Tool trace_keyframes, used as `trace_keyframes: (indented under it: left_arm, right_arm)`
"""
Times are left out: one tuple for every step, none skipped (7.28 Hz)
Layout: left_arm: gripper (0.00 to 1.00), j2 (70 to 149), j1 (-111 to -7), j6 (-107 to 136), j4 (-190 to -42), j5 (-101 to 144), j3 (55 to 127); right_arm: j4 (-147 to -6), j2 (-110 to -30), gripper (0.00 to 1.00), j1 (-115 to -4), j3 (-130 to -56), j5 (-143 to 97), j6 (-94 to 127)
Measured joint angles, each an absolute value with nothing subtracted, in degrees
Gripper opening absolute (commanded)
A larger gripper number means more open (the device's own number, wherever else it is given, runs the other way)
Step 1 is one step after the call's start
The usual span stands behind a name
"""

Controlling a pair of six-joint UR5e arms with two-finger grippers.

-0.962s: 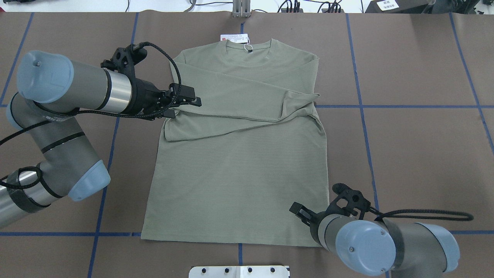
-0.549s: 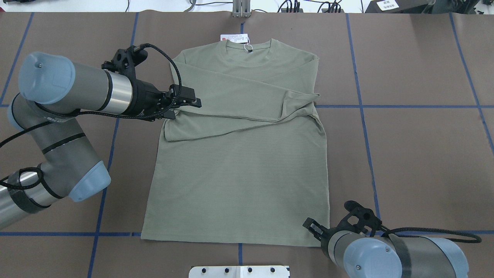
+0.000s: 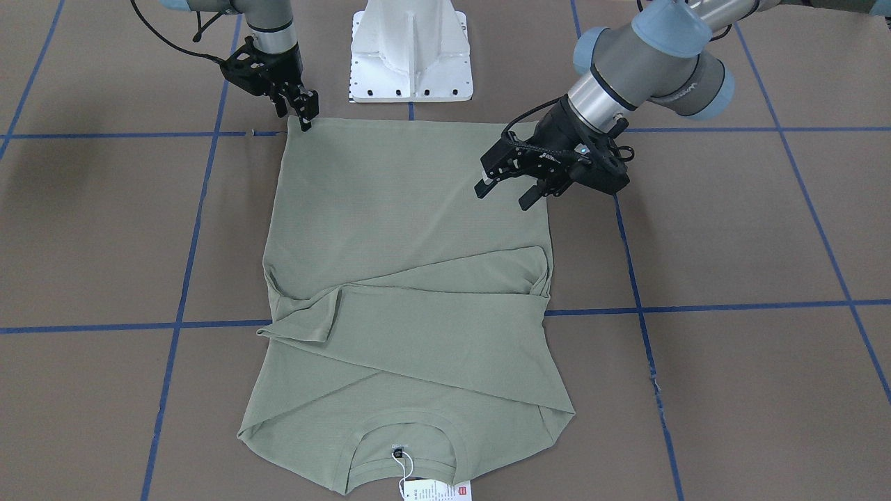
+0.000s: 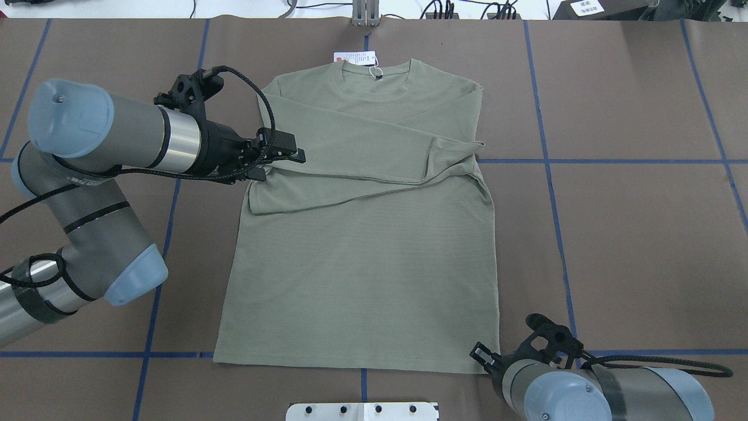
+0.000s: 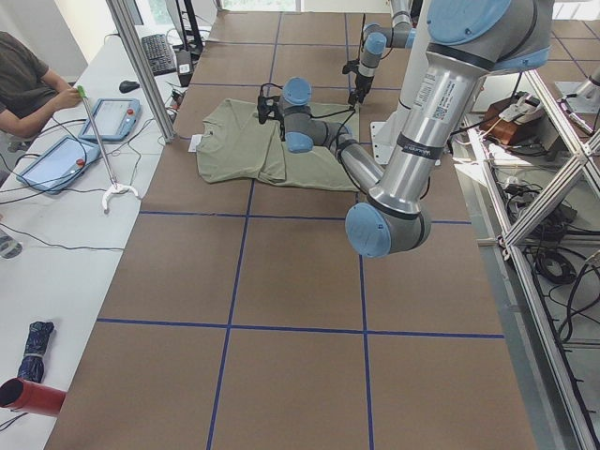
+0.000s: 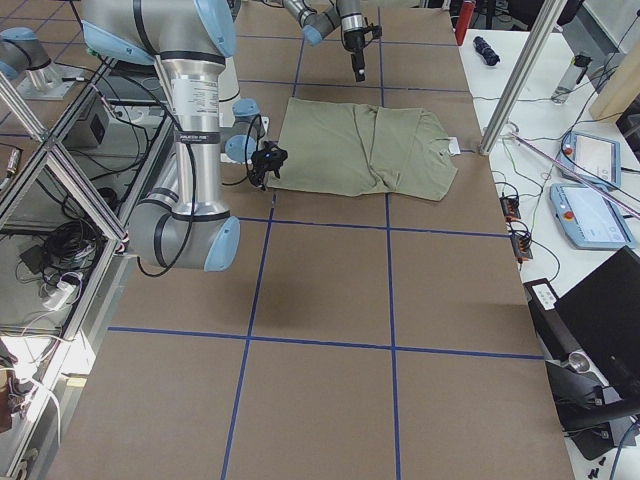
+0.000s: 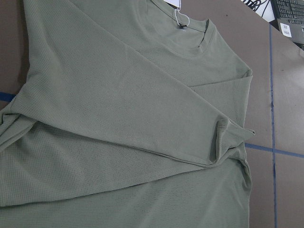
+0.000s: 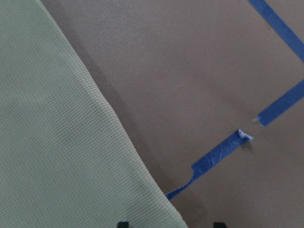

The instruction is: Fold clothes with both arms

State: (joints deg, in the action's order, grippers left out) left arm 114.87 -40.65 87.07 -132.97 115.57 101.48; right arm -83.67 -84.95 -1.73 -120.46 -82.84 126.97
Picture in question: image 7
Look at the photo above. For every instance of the white paper clothing tag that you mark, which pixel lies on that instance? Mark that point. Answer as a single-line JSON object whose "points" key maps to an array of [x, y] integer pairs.
{"points": [[174, 3]]}

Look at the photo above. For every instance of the black labelled box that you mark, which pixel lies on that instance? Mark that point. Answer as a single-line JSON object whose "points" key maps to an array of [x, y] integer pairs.
{"points": [[293, 30]]}

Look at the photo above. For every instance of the green long-sleeve shirt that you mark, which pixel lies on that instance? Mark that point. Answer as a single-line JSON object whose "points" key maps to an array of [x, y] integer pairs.
{"points": [[131, 117]]}

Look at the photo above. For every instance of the black keyboard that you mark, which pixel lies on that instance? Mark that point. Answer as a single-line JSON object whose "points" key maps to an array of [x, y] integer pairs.
{"points": [[291, 10]]}

